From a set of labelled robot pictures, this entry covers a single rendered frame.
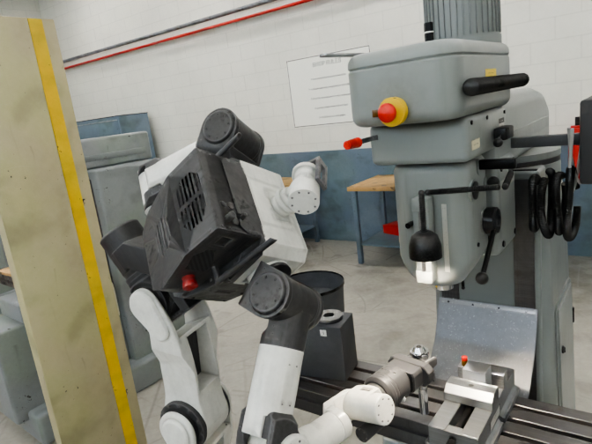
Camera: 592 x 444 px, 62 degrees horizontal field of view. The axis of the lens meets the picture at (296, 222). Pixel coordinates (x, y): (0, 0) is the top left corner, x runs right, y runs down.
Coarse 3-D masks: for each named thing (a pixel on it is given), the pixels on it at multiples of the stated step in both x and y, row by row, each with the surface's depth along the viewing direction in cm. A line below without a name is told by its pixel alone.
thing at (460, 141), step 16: (480, 112) 117; (496, 112) 124; (384, 128) 118; (400, 128) 115; (416, 128) 113; (432, 128) 111; (448, 128) 109; (464, 128) 107; (480, 128) 114; (384, 144) 119; (400, 144) 116; (416, 144) 114; (432, 144) 112; (448, 144) 110; (464, 144) 108; (480, 144) 114; (384, 160) 120; (400, 160) 117; (416, 160) 115; (432, 160) 113; (448, 160) 111; (464, 160) 109
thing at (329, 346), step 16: (320, 320) 159; (336, 320) 158; (352, 320) 165; (320, 336) 158; (336, 336) 156; (352, 336) 165; (304, 352) 163; (320, 352) 160; (336, 352) 158; (352, 352) 165; (304, 368) 164; (320, 368) 162; (336, 368) 159; (352, 368) 164
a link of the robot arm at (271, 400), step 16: (272, 352) 94; (288, 352) 94; (256, 368) 95; (272, 368) 93; (288, 368) 94; (256, 384) 93; (272, 384) 92; (288, 384) 93; (256, 400) 92; (272, 400) 91; (288, 400) 93; (240, 416) 96; (256, 416) 91; (272, 416) 90; (288, 416) 92; (240, 432) 94; (256, 432) 90; (272, 432) 88; (288, 432) 91
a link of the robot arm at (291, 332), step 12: (300, 288) 98; (300, 300) 96; (312, 300) 100; (288, 312) 94; (300, 312) 97; (312, 312) 100; (276, 324) 96; (288, 324) 96; (300, 324) 97; (264, 336) 97; (276, 336) 95; (288, 336) 95; (300, 336) 96; (300, 348) 96
